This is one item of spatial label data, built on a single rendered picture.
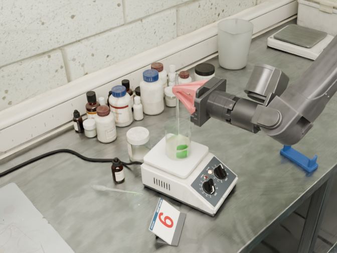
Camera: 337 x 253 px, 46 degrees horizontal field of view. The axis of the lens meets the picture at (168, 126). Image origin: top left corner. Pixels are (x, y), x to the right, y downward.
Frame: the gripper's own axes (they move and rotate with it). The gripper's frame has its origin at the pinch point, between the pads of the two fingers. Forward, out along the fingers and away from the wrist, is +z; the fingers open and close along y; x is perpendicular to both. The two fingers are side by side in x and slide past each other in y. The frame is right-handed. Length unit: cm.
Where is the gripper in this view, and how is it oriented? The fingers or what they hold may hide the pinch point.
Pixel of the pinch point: (176, 89)
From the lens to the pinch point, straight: 85.3
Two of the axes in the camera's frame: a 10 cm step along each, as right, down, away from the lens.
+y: -5.9, 4.9, -6.4
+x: 0.3, 8.0, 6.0
